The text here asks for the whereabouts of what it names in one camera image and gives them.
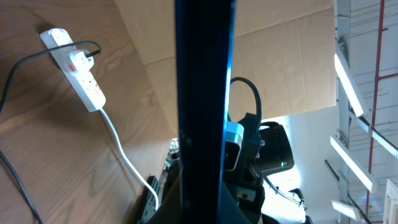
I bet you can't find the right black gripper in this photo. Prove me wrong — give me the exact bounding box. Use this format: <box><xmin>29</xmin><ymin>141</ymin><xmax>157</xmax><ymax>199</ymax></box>
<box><xmin>223</xmin><ymin>113</ymin><xmax>265</xmax><ymax>223</ymax></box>

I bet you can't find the blue screen smartphone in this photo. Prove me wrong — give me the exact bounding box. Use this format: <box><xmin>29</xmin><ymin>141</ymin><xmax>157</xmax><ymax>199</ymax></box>
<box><xmin>175</xmin><ymin>0</ymin><xmax>235</xmax><ymax>223</ymax></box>

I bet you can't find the white power strip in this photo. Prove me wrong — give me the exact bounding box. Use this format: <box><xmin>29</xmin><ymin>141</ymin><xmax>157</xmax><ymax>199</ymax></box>
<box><xmin>40</xmin><ymin>28</ymin><xmax>106</xmax><ymax>112</ymax></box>

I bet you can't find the black USB charging cable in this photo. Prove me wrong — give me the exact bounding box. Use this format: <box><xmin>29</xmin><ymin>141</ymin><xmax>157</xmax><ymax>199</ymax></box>
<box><xmin>0</xmin><ymin>40</ymin><xmax>103</xmax><ymax>224</ymax></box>

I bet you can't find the white USB charger plug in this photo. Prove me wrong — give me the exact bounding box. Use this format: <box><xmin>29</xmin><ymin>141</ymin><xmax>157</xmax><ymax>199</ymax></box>
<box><xmin>64</xmin><ymin>50</ymin><xmax>94</xmax><ymax>76</ymax></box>

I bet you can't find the right black camera cable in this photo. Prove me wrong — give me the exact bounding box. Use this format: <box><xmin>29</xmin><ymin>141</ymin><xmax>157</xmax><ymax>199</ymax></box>
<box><xmin>226</xmin><ymin>77</ymin><xmax>308</xmax><ymax>209</ymax></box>

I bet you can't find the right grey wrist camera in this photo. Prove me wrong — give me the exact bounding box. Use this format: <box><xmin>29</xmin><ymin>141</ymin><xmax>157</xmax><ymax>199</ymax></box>
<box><xmin>224</xmin><ymin>121</ymin><xmax>244</xmax><ymax>171</ymax></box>

